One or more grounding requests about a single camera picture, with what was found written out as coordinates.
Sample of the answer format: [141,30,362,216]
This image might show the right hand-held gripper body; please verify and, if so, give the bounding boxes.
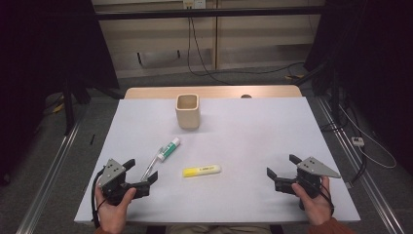
[274,156,342,211]

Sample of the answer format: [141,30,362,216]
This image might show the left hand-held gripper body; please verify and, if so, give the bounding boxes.
[96,158,152,207]

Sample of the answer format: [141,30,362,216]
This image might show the white green toothpaste tube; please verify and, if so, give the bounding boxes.
[156,136,181,163]

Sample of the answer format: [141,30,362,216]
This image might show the yellow highlighter pen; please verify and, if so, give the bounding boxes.
[181,164,222,178]

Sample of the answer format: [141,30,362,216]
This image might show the beige square cup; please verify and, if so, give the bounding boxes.
[174,93,201,131]

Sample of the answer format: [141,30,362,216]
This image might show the person's right hand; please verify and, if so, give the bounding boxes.
[290,175,334,226]

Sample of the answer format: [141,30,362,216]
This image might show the person's left hand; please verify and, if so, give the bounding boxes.
[94,186,137,234]

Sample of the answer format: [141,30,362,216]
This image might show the black metal stand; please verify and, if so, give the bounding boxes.
[62,81,78,137]

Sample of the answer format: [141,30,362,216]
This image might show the black curtain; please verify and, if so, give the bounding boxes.
[0,0,120,187]
[305,0,413,176]

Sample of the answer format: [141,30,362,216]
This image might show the black horizontal bar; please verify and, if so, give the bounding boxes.
[95,5,325,21]

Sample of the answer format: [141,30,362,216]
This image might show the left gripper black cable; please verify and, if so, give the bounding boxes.
[91,169,108,228]

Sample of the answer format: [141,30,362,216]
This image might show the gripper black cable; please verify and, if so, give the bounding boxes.
[319,183,335,216]
[91,169,108,228]

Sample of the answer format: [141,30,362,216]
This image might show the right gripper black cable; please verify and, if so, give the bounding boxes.
[319,183,335,216]

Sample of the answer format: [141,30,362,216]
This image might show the aluminium floor rail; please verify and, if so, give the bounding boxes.
[16,106,86,234]
[316,97,407,234]

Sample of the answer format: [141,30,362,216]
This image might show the black floor cable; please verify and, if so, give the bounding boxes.
[319,97,368,187]

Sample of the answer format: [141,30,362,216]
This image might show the white floor cable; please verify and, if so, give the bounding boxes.
[337,103,397,170]

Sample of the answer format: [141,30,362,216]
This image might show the black wall cable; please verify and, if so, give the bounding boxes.
[186,16,306,86]

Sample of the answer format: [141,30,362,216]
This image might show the white wall socket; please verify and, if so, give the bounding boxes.
[182,0,207,10]

